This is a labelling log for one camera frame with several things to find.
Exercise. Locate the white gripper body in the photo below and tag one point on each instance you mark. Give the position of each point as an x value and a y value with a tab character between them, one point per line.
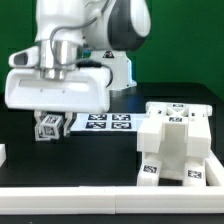
83	91

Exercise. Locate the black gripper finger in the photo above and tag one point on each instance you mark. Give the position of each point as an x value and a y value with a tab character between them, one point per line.
70	118
39	116

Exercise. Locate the white cube nut with tag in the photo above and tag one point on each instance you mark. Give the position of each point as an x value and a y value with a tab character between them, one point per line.
51	125

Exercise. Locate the white chair back frame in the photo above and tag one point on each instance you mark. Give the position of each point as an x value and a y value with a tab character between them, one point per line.
172	127

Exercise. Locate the white chair seat part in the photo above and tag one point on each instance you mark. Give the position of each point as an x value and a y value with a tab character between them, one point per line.
173	165

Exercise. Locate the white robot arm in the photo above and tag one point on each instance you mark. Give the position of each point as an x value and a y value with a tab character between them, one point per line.
78	59

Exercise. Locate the white tag sheet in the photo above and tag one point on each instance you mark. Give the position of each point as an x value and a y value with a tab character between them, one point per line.
108	122

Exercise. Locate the small white cube nut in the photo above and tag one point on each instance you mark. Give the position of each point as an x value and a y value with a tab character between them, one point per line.
39	135

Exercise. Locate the white L-shaped fence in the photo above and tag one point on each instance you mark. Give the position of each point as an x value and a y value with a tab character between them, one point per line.
118	200

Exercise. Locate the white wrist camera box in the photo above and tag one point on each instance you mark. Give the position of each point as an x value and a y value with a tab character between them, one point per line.
27	58

